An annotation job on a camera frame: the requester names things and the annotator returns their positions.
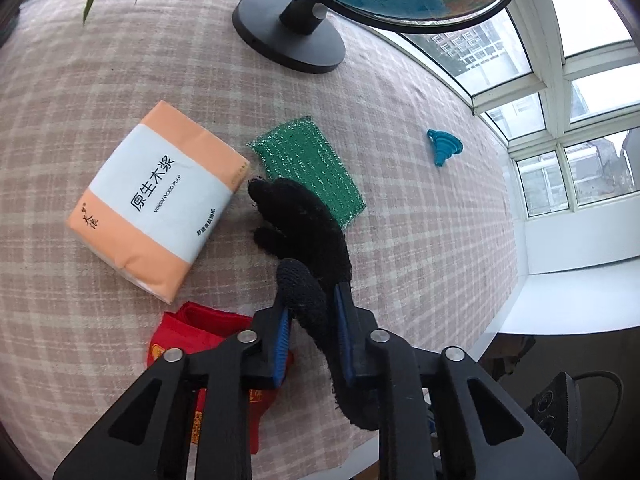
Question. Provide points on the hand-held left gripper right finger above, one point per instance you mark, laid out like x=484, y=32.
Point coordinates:
x=345, y=340

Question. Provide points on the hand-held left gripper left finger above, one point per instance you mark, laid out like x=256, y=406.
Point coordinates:
x=282, y=345

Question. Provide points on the red fabric bag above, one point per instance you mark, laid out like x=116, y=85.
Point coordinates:
x=200, y=320

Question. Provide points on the black knit glove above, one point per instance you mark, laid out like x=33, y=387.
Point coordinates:
x=305, y=220

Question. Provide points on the green scouring sponge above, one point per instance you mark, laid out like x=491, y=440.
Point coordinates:
x=305, y=160

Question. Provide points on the orange tissue pack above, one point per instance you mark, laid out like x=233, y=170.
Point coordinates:
x=160, y=195

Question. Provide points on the blue silicone funnel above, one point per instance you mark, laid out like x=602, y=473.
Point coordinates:
x=445, y=147

